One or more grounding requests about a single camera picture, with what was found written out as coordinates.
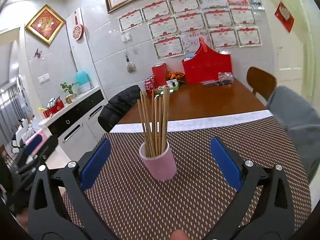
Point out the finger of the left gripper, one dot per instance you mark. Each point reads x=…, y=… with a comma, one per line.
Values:
x=27, y=150
x=40, y=157

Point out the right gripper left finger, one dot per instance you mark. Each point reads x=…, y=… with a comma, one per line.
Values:
x=48, y=216

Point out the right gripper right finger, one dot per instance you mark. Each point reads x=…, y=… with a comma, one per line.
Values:
x=262, y=207

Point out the grey sleeved forearm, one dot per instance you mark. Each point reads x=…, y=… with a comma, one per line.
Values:
x=301, y=123

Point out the pink box on floor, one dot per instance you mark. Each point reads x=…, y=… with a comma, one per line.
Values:
x=36, y=141

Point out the white black sideboard cabinet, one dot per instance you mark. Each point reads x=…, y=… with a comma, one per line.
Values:
x=76, y=125

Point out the small green potted plant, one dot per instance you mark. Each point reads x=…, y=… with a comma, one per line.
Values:
x=69, y=90

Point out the black jacket on chair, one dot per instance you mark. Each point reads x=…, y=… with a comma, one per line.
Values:
x=117, y=107

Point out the teal white humidifier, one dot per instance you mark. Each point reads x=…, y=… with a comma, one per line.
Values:
x=83, y=81

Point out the brown polka dot placemat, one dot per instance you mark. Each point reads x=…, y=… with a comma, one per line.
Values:
x=136, y=206

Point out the pink cylindrical utensil cup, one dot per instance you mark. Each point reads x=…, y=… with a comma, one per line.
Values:
x=162, y=167

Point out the hanging round brush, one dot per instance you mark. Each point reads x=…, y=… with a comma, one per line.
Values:
x=131, y=67

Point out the red cola can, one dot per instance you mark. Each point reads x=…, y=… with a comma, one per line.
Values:
x=149, y=85

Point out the red gold framed picture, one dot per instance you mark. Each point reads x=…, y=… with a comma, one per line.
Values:
x=45, y=24

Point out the red tall box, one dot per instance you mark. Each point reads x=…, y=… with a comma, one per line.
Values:
x=159, y=74

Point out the green flat box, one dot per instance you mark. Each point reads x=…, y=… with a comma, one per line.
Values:
x=173, y=85

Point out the red gift bag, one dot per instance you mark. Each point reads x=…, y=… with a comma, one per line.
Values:
x=205, y=65

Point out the red door poster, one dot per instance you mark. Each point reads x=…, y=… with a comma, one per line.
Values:
x=284, y=16

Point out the red round wall ornament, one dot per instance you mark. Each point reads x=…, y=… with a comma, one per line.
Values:
x=78, y=30

